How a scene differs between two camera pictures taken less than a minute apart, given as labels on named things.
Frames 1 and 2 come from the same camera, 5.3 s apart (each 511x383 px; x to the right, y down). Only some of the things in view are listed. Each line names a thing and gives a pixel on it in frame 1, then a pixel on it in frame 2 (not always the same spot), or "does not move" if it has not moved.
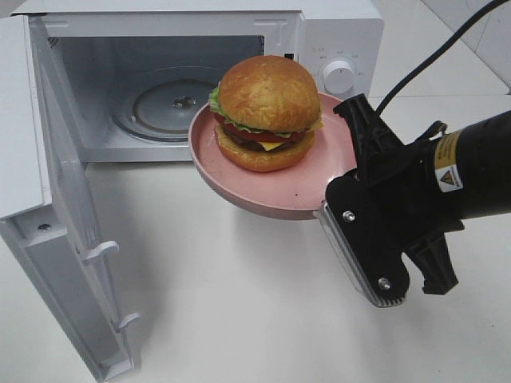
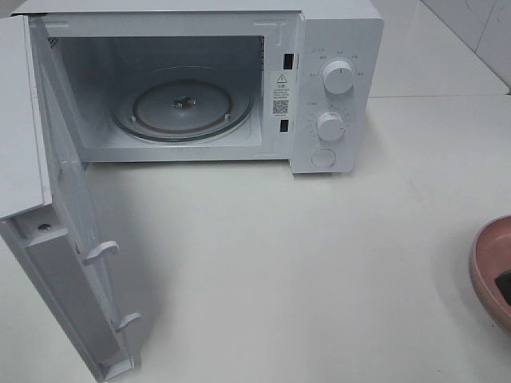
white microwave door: x=44 y=204 does not move
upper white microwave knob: x=338 y=76 does not move
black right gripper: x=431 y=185 to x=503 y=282
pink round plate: x=294 y=192 to x=491 y=257
